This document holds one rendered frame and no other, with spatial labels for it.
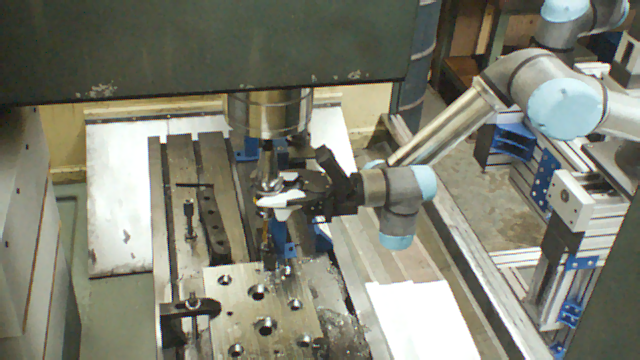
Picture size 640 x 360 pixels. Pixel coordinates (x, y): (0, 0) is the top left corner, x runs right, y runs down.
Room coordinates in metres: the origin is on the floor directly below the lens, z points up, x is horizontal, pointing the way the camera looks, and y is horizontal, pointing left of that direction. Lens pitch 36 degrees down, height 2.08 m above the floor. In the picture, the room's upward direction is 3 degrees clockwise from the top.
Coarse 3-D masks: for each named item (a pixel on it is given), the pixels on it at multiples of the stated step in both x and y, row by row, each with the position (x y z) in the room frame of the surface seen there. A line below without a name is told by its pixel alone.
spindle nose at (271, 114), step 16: (224, 96) 0.97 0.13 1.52; (240, 96) 0.94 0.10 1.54; (256, 96) 0.93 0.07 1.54; (272, 96) 0.93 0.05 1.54; (288, 96) 0.94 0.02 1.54; (304, 96) 0.96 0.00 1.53; (224, 112) 0.97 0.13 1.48; (240, 112) 0.94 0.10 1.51; (256, 112) 0.93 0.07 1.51; (272, 112) 0.93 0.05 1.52; (288, 112) 0.94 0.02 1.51; (304, 112) 0.96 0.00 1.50; (240, 128) 0.94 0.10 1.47; (256, 128) 0.93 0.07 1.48; (272, 128) 0.93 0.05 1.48; (288, 128) 0.94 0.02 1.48; (304, 128) 0.96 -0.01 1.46
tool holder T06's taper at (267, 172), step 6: (264, 150) 1.00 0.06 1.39; (270, 150) 1.00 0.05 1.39; (264, 156) 0.99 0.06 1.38; (270, 156) 0.99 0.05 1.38; (276, 156) 1.00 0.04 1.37; (264, 162) 0.99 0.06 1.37; (270, 162) 0.99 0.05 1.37; (276, 162) 1.00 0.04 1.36; (258, 168) 1.00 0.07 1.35; (264, 168) 0.99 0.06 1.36; (270, 168) 0.99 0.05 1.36; (276, 168) 1.00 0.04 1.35; (258, 174) 0.99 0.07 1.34; (264, 174) 0.99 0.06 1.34; (270, 174) 0.99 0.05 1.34; (276, 174) 1.00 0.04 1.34; (264, 180) 0.99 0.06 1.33; (270, 180) 0.99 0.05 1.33; (276, 180) 0.99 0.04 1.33
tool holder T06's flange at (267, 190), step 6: (252, 174) 1.01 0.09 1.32; (252, 180) 1.00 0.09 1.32; (258, 180) 0.99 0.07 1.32; (282, 180) 1.00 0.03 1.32; (252, 186) 1.00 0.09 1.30; (258, 186) 0.98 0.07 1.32; (264, 186) 0.98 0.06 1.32; (270, 186) 0.98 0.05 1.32; (276, 186) 0.98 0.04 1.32; (282, 186) 1.00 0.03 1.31; (258, 192) 0.98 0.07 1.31; (264, 192) 0.98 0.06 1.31; (270, 192) 0.98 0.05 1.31; (276, 192) 0.98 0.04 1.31
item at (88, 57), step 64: (0, 0) 0.80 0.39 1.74; (64, 0) 0.82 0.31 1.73; (128, 0) 0.83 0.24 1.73; (192, 0) 0.85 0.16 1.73; (256, 0) 0.87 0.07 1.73; (320, 0) 0.90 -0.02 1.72; (384, 0) 0.92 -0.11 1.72; (0, 64) 0.79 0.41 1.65; (64, 64) 0.81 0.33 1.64; (128, 64) 0.83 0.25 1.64; (192, 64) 0.85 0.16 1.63; (256, 64) 0.87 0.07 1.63; (320, 64) 0.90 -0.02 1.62; (384, 64) 0.92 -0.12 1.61
